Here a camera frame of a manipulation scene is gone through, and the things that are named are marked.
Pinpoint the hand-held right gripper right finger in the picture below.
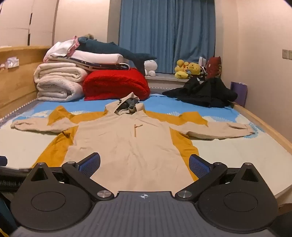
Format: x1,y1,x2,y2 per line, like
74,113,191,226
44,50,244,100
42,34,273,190
174,154,263,202

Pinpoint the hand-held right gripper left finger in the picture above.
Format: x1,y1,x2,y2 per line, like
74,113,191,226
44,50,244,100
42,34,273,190
27,152,115,202

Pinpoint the beige and mustard hoodie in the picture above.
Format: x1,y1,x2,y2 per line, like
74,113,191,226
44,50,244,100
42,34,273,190
10,92,256,196

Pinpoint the pile of black clothes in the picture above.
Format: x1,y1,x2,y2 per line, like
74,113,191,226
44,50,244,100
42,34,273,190
162,77,238,108

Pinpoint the blue patterned bed sheet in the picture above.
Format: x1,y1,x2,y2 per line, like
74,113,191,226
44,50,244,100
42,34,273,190
0,88,290,199

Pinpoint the red folded blanket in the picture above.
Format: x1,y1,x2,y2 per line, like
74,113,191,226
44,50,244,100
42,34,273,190
82,68,151,101

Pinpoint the white folded fleece blanket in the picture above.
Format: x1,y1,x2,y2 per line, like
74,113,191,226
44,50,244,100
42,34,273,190
34,62,90,102

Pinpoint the purple paper bag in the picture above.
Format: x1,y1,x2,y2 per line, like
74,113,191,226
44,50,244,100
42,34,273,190
230,81,248,107

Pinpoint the wooden headboard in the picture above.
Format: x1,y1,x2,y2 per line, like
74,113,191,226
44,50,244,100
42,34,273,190
0,46,52,119

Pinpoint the window sill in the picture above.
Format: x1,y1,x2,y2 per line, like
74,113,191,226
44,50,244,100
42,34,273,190
145,73,197,90

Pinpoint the yellow plush toy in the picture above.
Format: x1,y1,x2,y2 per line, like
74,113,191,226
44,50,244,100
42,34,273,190
174,59,191,79
187,62,202,76

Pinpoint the dark star-patterned folded blanket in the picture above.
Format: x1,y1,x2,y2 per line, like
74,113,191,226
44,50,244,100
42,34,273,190
49,57,131,71

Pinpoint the white plush toy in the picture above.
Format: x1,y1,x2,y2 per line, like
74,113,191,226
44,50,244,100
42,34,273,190
144,59,158,77

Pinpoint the white tissue pack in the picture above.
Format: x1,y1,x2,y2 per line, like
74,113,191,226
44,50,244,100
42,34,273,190
0,57,20,69

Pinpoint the blue shark plush toy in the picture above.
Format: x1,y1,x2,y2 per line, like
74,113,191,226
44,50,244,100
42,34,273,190
75,36,157,75

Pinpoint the white and pink folded cloth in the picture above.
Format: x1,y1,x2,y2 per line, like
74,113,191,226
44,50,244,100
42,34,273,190
43,36,80,62

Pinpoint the blue curtain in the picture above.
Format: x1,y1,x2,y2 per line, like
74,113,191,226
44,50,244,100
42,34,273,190
119,0,217,74

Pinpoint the white wardrobe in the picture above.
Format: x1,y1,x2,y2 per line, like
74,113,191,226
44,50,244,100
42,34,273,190
0,0,60,47

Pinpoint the wooden bed side rail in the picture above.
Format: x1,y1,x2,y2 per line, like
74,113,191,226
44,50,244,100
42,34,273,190
233,102,292,158

